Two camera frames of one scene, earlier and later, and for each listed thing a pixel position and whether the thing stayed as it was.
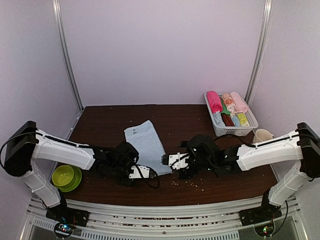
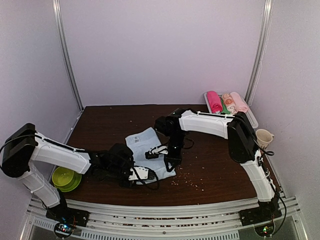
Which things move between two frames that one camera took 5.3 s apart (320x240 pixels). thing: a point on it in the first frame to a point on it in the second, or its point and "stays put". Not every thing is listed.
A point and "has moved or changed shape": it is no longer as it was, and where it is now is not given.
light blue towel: x=144 y=138 has moved or changed shape
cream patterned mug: x=262 y=135 stays put
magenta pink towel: x=215 y=101 stays put
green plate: x=74 y=183 stays put
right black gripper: x=186 y=175 to x=176 y=159
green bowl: x=62 y=175 stays put
